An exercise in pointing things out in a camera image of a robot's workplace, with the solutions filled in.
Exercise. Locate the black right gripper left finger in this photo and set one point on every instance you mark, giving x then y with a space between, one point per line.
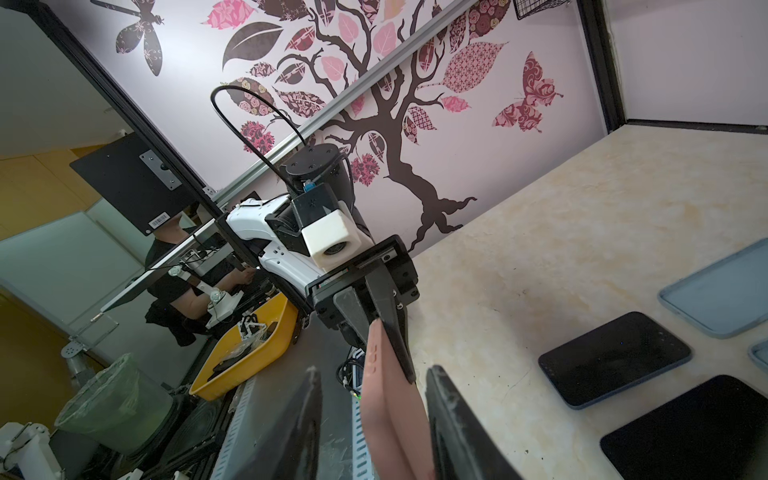
291 447

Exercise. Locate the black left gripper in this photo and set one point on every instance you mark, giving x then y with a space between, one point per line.
378 283

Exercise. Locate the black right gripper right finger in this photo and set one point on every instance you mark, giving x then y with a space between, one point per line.
461 447

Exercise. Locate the black phone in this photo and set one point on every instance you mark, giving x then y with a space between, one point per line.
612 358
717 430

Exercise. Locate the light green phone case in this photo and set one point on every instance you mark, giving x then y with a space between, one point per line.
725 298

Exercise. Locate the pale blue phone case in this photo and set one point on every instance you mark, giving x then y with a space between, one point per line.
758 353

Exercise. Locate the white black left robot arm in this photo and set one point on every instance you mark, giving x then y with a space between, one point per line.
318 180

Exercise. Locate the yellow plastic tray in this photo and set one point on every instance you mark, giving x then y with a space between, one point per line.
236 359

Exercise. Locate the green lined trash bin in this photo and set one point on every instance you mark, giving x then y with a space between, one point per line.
120 407

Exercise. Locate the seated person in black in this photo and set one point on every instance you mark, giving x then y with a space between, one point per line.
179 304

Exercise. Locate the black monitor panel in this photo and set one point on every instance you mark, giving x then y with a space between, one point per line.
135 180

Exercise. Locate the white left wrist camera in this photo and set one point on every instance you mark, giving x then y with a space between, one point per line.
334 239

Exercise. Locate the white slotted cable duct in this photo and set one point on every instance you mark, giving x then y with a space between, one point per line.
362 464

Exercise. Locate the aluminium rail left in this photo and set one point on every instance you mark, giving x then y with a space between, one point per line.
373 74

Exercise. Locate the black wire basket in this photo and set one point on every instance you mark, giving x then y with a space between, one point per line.
527 8

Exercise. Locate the black corner frame post left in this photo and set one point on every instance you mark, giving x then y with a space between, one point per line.
595 28

